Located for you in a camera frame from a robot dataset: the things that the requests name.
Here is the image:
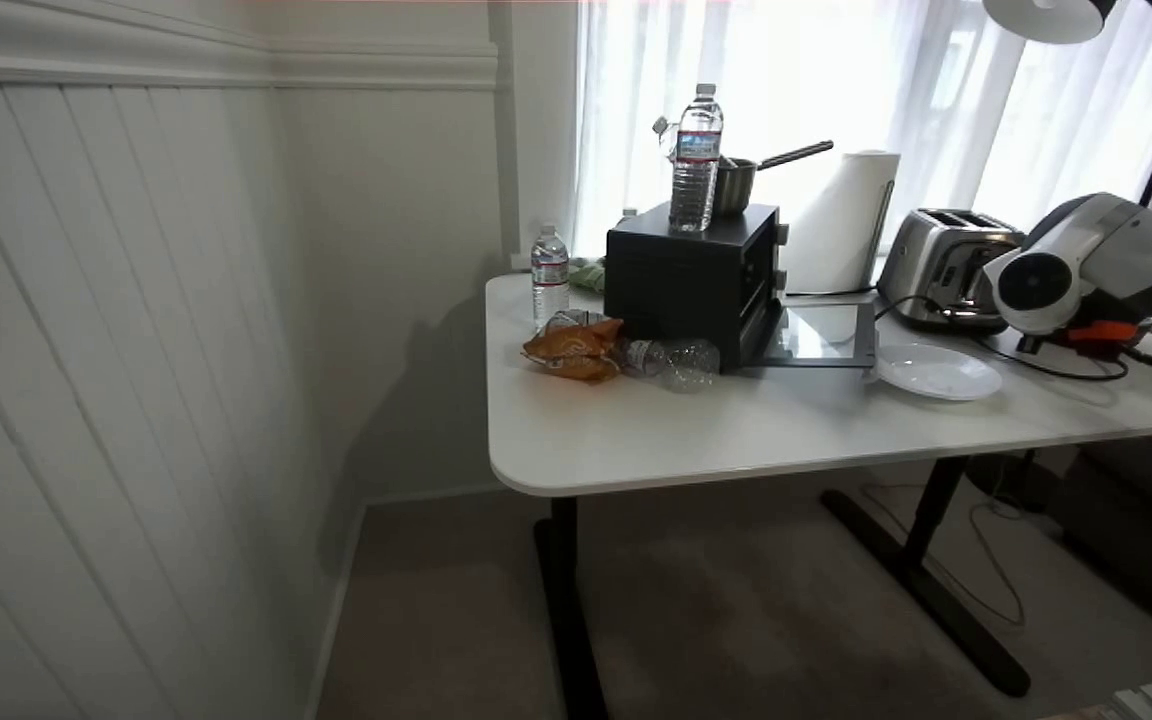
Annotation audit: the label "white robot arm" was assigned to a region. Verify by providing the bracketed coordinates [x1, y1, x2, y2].
[984, 0, 1152, 334]

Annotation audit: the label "green item behind oven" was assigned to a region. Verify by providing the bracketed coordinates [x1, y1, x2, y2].
[568, 258, 604, 297]

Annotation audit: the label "small water bottle on table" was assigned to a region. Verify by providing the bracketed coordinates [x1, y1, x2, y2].
[532, 229, 568, 327]

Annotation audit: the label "clear crumpled plastic bag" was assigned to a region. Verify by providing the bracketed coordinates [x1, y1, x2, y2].
[624, 338, 718, 388]

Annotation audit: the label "black toaster oven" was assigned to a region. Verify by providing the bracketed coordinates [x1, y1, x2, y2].
[598, 198, 879, 374]

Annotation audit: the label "clear water bottle on oven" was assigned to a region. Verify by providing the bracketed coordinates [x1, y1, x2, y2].
[669, 83, 722, 233]

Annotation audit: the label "small metal saucepan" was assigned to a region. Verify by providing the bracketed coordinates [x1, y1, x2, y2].
[716, 141, 828, 219]

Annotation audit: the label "white paper towel roll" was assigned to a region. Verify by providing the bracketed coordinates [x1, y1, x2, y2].
[788, 151, 899, 297]

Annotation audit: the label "white round plate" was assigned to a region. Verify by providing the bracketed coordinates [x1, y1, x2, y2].
[874, 349, 1005, 403]

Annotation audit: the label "silver two-slot toaster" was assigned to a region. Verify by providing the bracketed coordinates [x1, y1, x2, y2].
[879, 207, 1019, 334]

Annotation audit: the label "white sheer curtain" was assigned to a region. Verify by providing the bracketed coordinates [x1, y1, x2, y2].
[573, 0, 1152, 254]

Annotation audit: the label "black table legs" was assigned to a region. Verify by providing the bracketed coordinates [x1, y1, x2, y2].
[528, 452, 1035, 720]

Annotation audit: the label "black desk lamp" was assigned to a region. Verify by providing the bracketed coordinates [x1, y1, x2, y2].
[978, 0, 1152, 205]

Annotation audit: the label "black power cable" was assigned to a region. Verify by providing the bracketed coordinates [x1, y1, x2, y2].
[868, 293, 1152, 388]

